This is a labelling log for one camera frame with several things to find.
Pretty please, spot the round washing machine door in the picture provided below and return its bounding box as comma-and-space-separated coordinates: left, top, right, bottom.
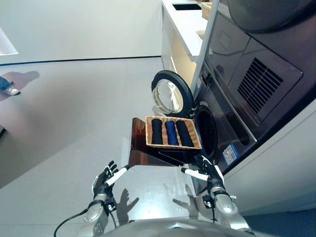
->
151, 70, 194, 117

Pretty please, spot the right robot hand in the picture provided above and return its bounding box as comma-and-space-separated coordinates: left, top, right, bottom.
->
181, 155, 226, 196

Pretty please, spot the white counter cabinet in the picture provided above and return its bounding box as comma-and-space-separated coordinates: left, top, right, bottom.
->
161, 0, 213, 87

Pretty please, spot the silver robot torso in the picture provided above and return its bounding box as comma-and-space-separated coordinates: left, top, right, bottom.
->
93, 217, 257, 237

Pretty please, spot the person's foot with shoe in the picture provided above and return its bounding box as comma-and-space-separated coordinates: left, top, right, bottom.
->
0, 76, 21, 96

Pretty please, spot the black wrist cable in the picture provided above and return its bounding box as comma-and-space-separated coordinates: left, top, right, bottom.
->
53, 208, 89, 237

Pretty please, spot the rolled blue cloth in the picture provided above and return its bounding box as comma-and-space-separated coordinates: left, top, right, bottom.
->
164, 120, 179, 146

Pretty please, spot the rolled black cloth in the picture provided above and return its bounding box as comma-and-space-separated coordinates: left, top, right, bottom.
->
151, 119, 163, 145
175, 120, 195, 147

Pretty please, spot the woven wicker basket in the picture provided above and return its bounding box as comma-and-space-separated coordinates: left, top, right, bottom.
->
145, 115, 202, 150

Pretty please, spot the dark grey washing machine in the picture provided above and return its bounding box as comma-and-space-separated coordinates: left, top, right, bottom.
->
190, 0, 316, 175

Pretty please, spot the wicker basket on counter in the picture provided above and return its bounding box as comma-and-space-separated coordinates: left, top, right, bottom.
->
201, 1, 213, 20

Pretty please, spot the blue energy label sticker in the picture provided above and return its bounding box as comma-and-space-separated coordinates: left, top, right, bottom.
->
222, 145, 240, 162

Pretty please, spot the dark brown stool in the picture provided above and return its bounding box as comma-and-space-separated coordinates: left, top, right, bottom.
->
128, 117, 198, 168

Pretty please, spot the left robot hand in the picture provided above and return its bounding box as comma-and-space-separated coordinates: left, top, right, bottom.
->
92, 160, 129, 199

